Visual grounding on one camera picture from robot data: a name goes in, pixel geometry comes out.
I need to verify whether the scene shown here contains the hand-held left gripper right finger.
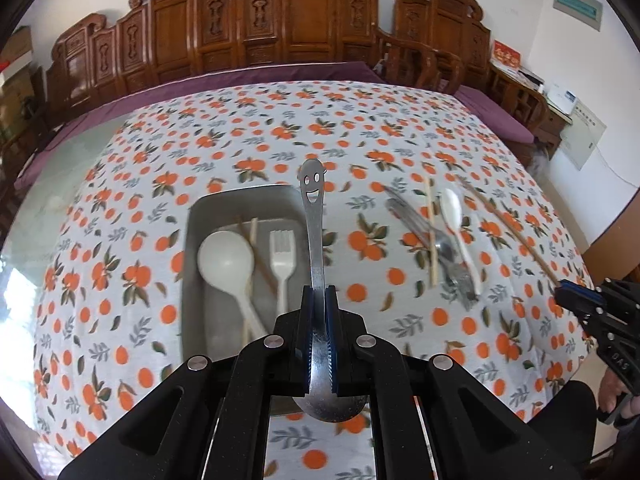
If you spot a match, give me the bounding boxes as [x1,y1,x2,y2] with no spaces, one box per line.
[325,285,583,480]

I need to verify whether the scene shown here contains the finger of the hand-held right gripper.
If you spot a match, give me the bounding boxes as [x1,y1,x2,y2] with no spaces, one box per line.
[557,277,640,311]
[559,292,621,343]

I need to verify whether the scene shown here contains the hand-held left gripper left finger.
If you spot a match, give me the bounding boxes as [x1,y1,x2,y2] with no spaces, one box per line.
[57,285,321,480]

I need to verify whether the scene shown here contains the white plastic fork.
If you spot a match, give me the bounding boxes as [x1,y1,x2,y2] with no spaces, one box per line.
[269,230,299,314]

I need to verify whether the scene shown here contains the brown wooden chopstick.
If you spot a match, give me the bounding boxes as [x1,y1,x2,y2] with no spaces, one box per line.
[455,176,563,288]
[236,217,280,296]

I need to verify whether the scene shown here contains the metal tray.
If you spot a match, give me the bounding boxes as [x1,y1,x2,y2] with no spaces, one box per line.
[181,183,351,417]

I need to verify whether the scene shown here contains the large white plastic spoon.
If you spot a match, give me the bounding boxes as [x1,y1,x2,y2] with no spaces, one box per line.
[197,230,268,341]

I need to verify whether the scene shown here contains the smiley face metal spoon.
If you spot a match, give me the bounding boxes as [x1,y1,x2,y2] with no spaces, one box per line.
[292,157,369,423]

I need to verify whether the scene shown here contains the small white plastic spoon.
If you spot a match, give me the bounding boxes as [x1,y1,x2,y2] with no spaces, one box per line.
[439,187,483,296]

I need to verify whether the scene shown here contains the person's right hand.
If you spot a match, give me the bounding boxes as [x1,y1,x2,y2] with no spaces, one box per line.
[599,372,628,413]

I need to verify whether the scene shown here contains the grey plastic bag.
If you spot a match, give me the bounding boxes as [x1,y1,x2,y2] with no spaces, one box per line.
[529,142,554,181]

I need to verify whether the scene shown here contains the orange print tablecloth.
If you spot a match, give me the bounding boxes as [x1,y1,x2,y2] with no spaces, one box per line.
[32,80,598,480]

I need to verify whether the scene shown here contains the wooden side table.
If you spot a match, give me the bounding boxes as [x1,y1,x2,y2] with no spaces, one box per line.
[487,62,573,161]

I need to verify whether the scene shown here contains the white blue carton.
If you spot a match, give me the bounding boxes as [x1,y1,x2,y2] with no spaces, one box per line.
[545,87,581,114]

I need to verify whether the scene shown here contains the purple armchair cushion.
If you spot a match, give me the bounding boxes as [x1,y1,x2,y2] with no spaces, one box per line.
[452,85,536,143]

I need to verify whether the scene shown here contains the purple sofa cushion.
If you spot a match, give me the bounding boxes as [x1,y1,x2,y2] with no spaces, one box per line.
[12,61,386,191]

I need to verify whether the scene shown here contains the red gift box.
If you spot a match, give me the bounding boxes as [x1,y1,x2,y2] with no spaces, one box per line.
[492,40,523,69]

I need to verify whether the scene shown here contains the carved wooden sofa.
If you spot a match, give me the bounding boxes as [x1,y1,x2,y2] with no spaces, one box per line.
[45,0,466,128]

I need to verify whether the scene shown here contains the carved wooden armchair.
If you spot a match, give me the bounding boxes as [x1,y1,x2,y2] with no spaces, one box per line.
[392,0,551,146]

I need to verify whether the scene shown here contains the large brown cardboard box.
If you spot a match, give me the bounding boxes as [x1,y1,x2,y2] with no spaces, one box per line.
[0,67,38,128]

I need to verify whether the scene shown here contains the white wall panel box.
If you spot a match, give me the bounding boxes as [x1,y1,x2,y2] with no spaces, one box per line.
[560,100,608,171]

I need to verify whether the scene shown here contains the grey wall fuse box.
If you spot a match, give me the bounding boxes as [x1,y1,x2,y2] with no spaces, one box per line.
[552,0,603,31]

